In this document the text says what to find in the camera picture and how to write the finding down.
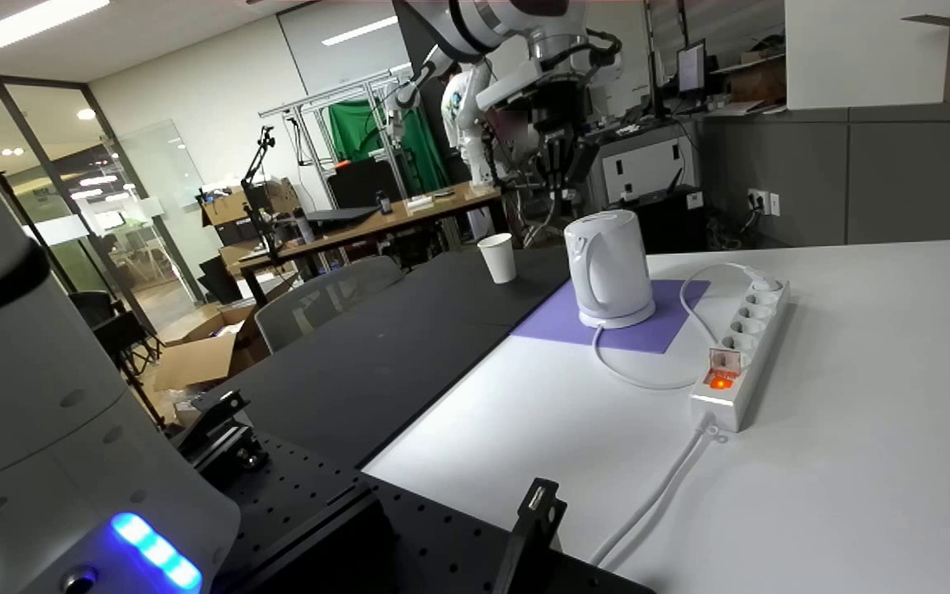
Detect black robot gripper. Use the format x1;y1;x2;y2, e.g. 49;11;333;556
521;71;590;199

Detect white electric kettle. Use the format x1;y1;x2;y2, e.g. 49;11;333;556
560;205;659;332

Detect grey metal cabinet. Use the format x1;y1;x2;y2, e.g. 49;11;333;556
587;117;714;214

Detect white paper cup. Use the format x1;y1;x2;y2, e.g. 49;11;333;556
475;227;521;286

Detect purple paper mat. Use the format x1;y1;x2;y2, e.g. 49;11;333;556
510;273;714;358

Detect black computer monitor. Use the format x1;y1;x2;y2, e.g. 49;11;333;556
672;40;714;102

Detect wooden desk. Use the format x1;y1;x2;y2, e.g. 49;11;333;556
218;178;507;307

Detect green cloth backdrop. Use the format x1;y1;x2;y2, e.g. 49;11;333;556
324;95;452;199

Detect white power strip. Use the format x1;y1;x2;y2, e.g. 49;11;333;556
689;273;795;435

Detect grey office chair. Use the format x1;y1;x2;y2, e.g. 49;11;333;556
251;249;409;358

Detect grey office partition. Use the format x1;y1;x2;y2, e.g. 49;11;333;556
695;102;950;247

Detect large cardboard box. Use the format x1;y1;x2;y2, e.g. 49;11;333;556
136;302;272;430

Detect black table clamp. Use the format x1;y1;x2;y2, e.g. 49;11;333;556
167;381;272;488

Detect white wall socket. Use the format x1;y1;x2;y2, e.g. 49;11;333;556
744;183;784;220

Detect white kettle power cord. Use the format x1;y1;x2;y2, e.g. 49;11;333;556
587;257;765;394

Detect black camera tripod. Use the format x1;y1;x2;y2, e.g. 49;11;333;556
233;122;295;270

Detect white power strip cable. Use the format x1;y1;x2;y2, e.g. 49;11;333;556
587;419;721;570

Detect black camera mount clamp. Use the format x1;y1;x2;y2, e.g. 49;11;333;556
489;475;570;594

